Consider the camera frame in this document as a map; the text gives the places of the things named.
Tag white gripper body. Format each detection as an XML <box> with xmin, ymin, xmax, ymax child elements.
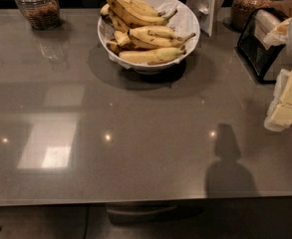
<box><xmin>264</xmin><ymin>69</ymin><xmax>290</xmax><ymax>132</ymax></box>

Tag yellow banana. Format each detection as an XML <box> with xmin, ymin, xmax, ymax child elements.
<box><xmin>107</xmin><ymin>0</ymin><xmax>177</xmax><ymax>27</ymax></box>
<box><xmin>119</xmin><ymin>47</ymin><xmax>186</xmax><ymax>65</ymax></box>
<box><xmin>128</xmin><ymin>26</ymin><xmax>195</xmax><ymax>50</ymax></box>

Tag white bowl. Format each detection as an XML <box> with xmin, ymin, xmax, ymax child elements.
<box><xmin>97</xmin><ymin>0</ymin><xmax>201</xmax><ymax>76</ymax></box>

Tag bread packets in basket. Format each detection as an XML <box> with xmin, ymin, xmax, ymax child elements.
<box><xmin>254</xmin><ymin>9</ymin><xmax>291</xmax><ymax>50</ymax></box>

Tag glass jar right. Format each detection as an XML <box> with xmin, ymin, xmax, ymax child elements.
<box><xmin>231</xmin><ymin>0</ymin><xmax>273</xmax><ymax>31</ymax></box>

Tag glass jar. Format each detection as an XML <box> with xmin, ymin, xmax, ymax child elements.
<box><xmin>15</xmin><ymin>0</ymin><xmax>60</xmax><ymax>30</ymax></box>
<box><xmin>231</xmin><ymin>0</ymin><xmax>273</xmax><ymax>31</ymax></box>

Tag glass jar left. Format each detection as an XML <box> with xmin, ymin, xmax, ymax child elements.
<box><xmin>15</xmin><ymin>0</ymin><xmax>60</xmax><ymax>30</ymax></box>

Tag black wire basket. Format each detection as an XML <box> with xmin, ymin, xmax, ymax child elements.
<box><xmin>237</xmin><ymin>8</ymin><xmax>286</xmax><ymax>85</ymax></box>

